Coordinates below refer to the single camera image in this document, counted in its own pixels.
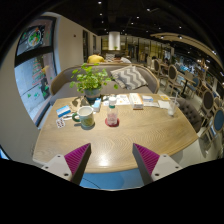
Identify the green potted plant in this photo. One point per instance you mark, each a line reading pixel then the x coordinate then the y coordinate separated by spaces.
pixel 90 80

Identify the light blue tissue pack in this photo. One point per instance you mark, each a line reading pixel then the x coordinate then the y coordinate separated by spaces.
pixel 97 104

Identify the blue white card box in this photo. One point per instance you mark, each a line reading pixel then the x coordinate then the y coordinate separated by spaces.
pixel 63 111

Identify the blue white leaflet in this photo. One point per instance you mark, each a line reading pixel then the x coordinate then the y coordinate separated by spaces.
pixel 149 102

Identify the grey tufted armchair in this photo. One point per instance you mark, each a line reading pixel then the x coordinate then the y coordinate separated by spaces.
pixel 190 113

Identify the white paper menu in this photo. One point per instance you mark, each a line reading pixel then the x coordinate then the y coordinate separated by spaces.
pixel 121 99

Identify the wooden dining chair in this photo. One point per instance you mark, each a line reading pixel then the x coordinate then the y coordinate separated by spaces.
pixel 172 80

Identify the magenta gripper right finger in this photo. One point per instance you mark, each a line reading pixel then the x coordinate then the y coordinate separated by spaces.
pixel 152 166

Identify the white green ceramic mug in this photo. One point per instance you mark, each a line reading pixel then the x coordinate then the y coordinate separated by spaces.
pixel 85 116

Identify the blue round-back chair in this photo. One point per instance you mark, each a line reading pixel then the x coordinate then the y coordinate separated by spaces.
pixel 213 129

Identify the grey zigzag cushion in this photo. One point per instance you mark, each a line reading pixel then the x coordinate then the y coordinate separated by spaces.
pixel 128 78

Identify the clear plastic water bottle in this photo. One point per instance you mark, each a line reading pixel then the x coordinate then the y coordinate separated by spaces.
pixel 112 111

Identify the clear plastic drink cup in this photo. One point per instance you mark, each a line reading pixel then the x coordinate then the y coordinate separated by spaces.
pixel 173 105

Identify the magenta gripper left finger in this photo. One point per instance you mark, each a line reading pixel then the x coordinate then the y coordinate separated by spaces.
pixel 71 166

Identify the red round coaster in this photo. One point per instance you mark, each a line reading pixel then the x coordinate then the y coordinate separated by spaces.
pixel 112 124

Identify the person in yellow shirt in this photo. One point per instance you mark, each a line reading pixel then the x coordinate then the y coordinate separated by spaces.
pixel 95 58

